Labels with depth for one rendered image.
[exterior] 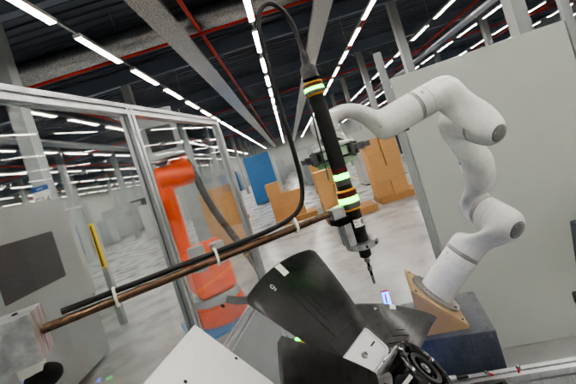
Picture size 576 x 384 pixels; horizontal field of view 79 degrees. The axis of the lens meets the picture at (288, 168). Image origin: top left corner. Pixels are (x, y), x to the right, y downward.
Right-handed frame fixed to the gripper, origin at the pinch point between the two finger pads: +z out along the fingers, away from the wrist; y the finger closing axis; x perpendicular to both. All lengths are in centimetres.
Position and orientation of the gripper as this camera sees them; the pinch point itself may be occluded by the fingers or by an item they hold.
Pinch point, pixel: (333, 153)
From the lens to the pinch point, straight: 76.3
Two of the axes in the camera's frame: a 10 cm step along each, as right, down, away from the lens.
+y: -9.4, 2.9, 1.9
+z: -1.8, 0.7, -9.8
